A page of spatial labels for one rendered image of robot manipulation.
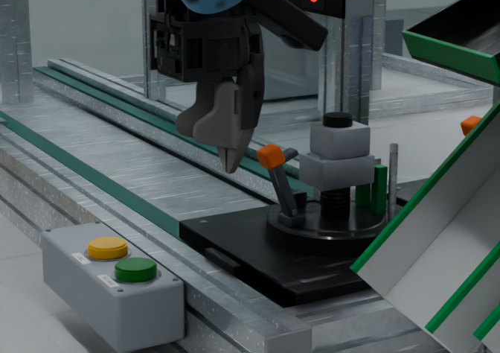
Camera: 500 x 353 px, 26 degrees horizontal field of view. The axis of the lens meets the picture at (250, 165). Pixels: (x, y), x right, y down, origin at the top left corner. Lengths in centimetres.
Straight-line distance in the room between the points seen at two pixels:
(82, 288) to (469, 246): 40
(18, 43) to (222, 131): 108
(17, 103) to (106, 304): 106
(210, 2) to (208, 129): 20
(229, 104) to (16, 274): 45
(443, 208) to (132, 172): 73
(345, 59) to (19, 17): 88
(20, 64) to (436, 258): 128
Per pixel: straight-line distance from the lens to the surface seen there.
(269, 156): 104
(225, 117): 99
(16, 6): 203
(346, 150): 107
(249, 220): 116
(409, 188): 128
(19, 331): 119
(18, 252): 142
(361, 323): 95
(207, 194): 144
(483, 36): 85
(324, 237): 105
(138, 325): 101
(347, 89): 131
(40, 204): 140
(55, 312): 122
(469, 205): 91
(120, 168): 157
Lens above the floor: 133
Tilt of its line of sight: 15 degrees down
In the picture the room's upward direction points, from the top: straight up
